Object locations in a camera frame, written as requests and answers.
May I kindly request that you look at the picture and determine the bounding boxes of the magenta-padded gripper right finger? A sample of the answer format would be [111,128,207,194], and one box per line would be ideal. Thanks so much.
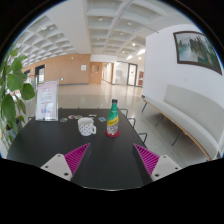
[132,143,183,186]

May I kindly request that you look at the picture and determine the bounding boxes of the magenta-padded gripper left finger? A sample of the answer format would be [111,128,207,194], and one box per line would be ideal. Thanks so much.
[40,143,93,183]

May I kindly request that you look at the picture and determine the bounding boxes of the green plastic drink bottle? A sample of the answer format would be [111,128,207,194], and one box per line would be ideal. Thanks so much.
[105,98,121,136]

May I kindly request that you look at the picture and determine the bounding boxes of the white polka-dot mug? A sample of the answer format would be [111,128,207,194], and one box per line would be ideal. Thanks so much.
[77,117,98,137]

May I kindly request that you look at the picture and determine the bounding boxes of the long white bench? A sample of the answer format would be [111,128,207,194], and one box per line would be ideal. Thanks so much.
[141,83,224,162]

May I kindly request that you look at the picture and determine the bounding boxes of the black metal chairs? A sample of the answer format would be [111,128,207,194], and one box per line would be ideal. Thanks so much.
[118,107,149,145]

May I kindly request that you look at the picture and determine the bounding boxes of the flat round red coaster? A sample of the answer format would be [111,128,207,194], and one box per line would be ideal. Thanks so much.
[104,129,121,139]

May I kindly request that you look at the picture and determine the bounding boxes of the clear acrylic sign stand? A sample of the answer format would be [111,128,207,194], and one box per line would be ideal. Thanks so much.
[34,80,60,122]

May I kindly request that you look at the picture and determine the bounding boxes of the green leafy potted plant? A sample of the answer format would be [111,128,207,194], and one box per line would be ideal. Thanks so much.
[0,45,36,152]

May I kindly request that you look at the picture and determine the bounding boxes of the dark-framed landscape picture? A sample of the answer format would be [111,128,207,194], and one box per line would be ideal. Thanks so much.
[172,30,224,76]

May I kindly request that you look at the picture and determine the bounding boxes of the recessed ceiling lights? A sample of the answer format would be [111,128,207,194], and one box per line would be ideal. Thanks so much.
[39,16,148,63]

